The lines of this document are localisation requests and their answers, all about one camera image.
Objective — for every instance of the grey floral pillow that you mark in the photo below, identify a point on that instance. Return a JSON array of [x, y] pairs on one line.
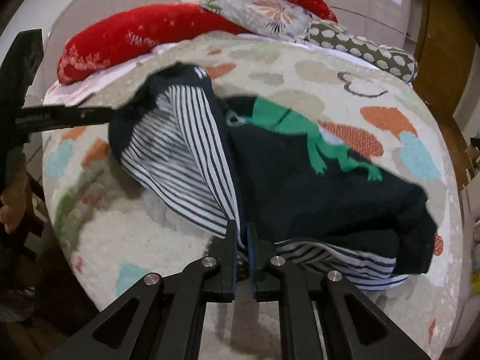
[[275, 19]]

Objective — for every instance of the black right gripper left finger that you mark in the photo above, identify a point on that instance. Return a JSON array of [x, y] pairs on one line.
[[160, 317]]

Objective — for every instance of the left hand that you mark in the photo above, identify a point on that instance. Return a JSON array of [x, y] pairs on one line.
[[13, 204]]

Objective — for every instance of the heart patterned quilt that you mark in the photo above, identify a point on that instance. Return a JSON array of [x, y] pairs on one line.
[[113, 231]]

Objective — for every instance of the olive white patterned bolster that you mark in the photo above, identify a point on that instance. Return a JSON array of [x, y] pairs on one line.
[[396, 61]]

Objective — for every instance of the large red pillow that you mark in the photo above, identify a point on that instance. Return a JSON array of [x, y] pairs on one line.
[[131, 33]]

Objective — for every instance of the rounded pale headboard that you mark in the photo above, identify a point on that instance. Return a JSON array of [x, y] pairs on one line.
[[78, 15]]

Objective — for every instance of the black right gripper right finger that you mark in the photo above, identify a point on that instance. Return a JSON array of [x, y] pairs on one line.
[[323, 316]]

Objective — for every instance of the dark navy dinosaur pants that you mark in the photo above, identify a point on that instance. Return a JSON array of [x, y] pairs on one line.
[[244, 158]]

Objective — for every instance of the brown wooden door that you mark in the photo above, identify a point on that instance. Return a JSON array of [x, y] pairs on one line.
[[444, 52]]

